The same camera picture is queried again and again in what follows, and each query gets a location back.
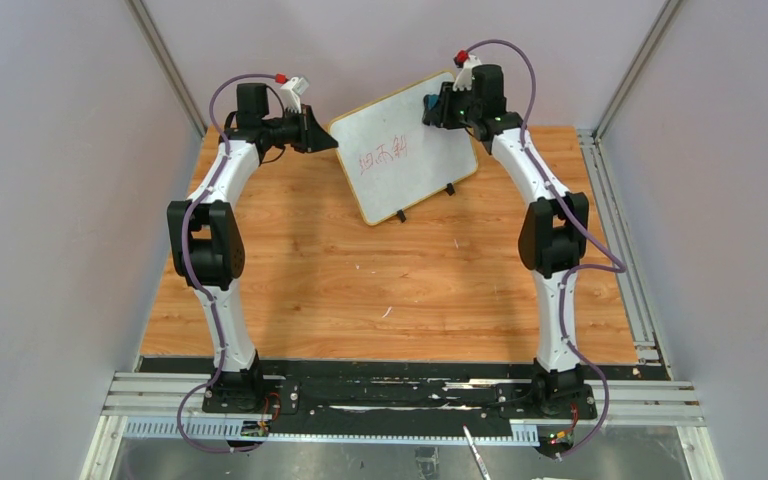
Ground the blue bone-shaped whiteboard eraser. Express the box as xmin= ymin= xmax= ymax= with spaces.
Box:
xmin=422 ymin=94 xmax=439 ymax=126

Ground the yellow-framed whiteboard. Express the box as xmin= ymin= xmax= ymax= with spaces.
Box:
xmin=327 ymin=70 xmax=478 ymax=226

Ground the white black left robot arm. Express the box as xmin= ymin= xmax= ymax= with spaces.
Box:
xmin=167 ymin=74 xmax=338 ymax=412

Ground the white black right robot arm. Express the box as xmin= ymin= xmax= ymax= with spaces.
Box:
xmin=422 ymin=56 xmax=590 ymax=416

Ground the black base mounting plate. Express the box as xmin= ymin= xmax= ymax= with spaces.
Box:
xmin=202 ymin=360 xmax=598 ymax=437

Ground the silver pen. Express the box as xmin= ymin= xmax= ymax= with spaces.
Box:
xmin=462 ymin=424 xmax=492 ymax=480

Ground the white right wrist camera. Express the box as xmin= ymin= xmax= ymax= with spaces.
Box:
xmin=452 ymin=50 xmax=482 ymax=91

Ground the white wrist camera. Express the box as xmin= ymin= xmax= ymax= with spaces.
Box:
xmin=452 ymin=50 xmax=482 ymax=91
xmin=274 ymin=74 xmax=309 ymax=113

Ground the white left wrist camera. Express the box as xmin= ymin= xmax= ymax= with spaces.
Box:
xmin=274 ymin=74 xmax=309 ymax=113

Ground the metal wire whiteboard stand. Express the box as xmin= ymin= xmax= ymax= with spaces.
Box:
xmin=395 ymin=182 xmax=457 ymax=224

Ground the aluminium right side rail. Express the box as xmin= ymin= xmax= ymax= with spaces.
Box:
xmin=576 ymin=129 xmax=672 ymax=377

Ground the aluminium front rail frame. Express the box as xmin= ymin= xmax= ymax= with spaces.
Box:
xmin=81 ymin=358 xmax=724 ymax=479

